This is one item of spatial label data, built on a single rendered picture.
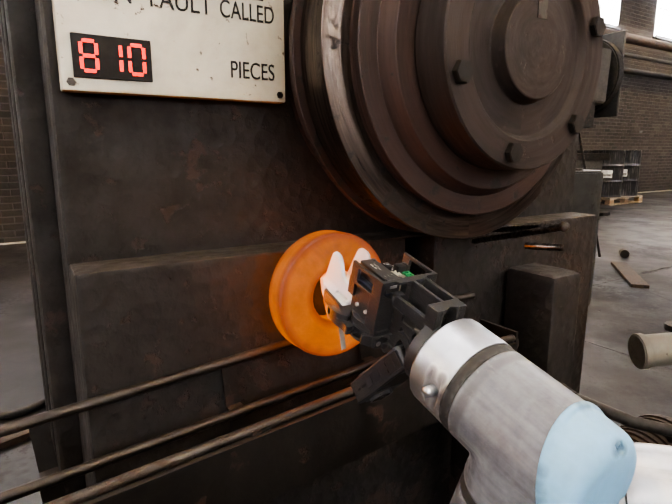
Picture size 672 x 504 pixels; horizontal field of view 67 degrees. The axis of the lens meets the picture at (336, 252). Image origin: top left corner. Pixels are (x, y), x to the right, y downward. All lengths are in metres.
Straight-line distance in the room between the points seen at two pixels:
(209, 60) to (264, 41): 0.08
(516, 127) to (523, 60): 0.08
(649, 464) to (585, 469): 0.17
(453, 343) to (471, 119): 0.26
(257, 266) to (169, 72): 0.25
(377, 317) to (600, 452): 0.22
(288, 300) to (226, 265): 0.09
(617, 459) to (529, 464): 0.06
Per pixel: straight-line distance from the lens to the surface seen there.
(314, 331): 0.62
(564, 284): 0.91
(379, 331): 0.52
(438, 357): 0.45
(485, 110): 0.62
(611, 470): 0.42
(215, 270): 0.63
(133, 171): 0.65
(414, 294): 0.51
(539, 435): 0.40
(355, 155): 0.59
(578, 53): 0.76
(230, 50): 0.68
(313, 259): 0.60
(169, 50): 0.65
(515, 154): 0.64
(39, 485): 0.64
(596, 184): 3.54
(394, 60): 0.59
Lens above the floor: 1.00
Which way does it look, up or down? 11 degrees down
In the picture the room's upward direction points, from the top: straight up
